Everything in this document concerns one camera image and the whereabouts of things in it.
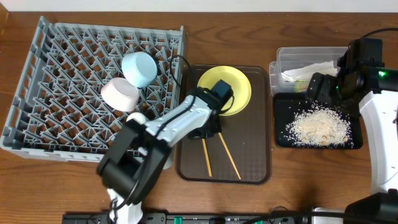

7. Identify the spilled rice pile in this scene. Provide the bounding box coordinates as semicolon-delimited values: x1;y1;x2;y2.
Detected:
284;105;352;147

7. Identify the small white cup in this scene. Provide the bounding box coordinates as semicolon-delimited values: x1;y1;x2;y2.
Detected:
126;112;148;124

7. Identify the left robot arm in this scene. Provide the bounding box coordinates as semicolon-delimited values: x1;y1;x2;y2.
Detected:
96;86;233;223

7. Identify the light blue bowl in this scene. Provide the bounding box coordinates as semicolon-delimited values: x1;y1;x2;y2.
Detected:
121;52;157;88

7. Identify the white napkin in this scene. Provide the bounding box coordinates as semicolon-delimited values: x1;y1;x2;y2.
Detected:
281;61;338;82

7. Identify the black waste tray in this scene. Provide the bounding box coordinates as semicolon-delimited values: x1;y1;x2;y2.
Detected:
273;93;363;149

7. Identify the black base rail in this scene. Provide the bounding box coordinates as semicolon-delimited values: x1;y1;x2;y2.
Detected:
61;207;398;224

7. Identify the grey plastic dishwasher rack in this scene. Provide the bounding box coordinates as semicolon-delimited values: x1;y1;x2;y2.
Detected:
1;18;186;162

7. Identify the yellow round plate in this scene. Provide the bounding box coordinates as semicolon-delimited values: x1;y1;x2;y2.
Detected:
198;66;252;116

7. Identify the yellow green wrapper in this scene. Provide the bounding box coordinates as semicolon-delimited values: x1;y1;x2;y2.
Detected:
294;80;309;93

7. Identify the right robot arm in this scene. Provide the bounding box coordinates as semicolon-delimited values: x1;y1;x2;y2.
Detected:
305;37;397;223

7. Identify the clear plastic waste bin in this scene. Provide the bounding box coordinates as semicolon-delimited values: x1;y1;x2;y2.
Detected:
269;47;348;95

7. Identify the wooden chopstick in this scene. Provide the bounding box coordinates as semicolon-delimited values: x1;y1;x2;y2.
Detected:
202;139;213;177
218;133;241;180

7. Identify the brown plastic serving tray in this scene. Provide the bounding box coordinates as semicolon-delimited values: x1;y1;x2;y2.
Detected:
175;66;272;185

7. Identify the white bowl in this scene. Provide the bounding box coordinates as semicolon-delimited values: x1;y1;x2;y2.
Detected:
101;77;139;112

